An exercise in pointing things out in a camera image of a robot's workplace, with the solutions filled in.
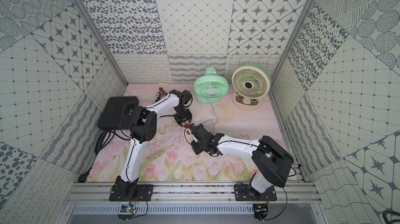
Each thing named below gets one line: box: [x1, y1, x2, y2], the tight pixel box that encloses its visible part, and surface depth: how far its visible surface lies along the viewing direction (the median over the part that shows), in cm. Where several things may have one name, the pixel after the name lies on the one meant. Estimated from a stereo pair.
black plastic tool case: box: [97, 96, 140, 131], surface depth 100 cm
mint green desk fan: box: [193, 67, 230, 105], surface depth 94 cm
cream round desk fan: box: [231, 63, 272, 112], surface depth 93 cm
